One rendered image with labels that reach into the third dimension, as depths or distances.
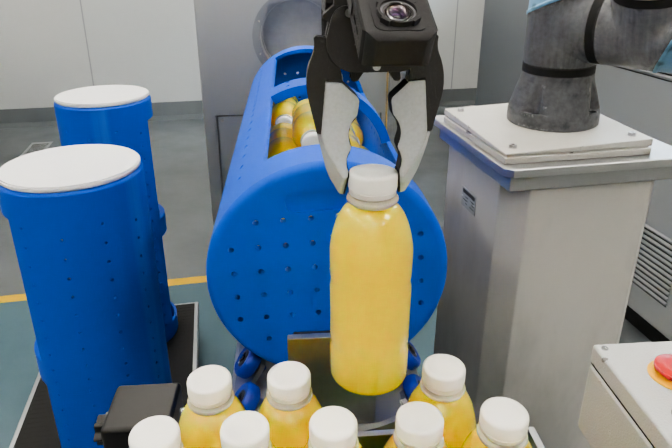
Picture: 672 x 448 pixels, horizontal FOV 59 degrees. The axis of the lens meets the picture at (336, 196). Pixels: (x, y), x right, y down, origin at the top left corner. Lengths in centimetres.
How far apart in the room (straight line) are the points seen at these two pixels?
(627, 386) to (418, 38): 36
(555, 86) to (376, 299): 63
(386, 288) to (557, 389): 76
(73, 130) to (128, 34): 386
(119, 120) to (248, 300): 124
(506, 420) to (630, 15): 61
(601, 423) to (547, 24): 61
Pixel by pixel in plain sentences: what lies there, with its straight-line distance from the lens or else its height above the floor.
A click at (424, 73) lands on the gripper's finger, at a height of 136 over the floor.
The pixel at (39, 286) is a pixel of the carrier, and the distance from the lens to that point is 134.
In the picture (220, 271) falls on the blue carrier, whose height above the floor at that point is 110.
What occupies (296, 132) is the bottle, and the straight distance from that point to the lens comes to 102.
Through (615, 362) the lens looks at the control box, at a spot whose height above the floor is 110.
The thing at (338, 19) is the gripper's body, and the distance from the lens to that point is 42.
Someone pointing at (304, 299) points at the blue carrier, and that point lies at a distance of 71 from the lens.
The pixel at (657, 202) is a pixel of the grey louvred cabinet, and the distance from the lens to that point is 253.
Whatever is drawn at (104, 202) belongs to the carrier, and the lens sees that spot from 124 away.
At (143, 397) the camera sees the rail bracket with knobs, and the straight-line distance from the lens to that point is 70.
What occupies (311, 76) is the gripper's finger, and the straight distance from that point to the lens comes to 43.
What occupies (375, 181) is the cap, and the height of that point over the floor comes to 128.
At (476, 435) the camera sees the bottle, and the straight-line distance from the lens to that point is 55.
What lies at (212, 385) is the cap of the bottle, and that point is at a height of 109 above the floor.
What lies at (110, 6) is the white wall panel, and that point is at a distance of 573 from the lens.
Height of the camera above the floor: 144
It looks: 22 degrees down
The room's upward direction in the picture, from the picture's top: straight up
